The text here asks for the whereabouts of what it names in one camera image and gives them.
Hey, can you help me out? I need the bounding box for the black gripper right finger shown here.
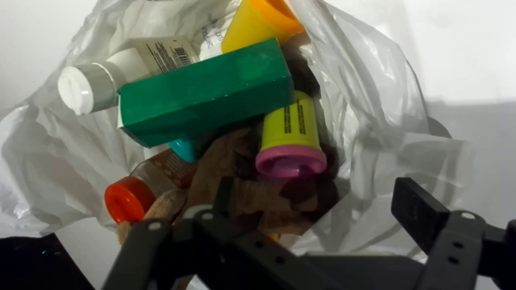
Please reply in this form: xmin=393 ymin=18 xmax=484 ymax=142
xmin=390 ymin=176 xmax=451 ymax=255

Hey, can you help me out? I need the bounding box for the purple lid dough container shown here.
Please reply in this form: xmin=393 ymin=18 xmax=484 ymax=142
xmin=253 ymin=89 xmax=329 ymax=181

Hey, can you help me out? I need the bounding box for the green block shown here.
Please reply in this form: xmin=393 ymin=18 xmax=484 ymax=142
xmin=116 ymin=38 xmax=297 ymax=150

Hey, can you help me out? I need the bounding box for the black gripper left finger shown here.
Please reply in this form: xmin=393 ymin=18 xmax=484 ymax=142
xmin=213 ymin=176 xmax=237 ymax=220

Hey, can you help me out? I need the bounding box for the clear bottle white cap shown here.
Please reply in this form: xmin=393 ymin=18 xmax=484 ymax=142
xmin=56 ymin=36 xmax=201 ymax=118

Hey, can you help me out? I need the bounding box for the yellow-orange lid dough container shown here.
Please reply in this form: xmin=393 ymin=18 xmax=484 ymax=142
xmin=219 ymin=0 xmax=306 ymax=55

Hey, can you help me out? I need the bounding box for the brown reindeer plush toy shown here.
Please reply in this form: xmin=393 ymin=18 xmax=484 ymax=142
xmin=116 ymin=47 xmax=351 ymax=247

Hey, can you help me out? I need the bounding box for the white plastic bag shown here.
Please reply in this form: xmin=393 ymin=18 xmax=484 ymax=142
xmin=0 ymin=0 xmax=469 ymax=260

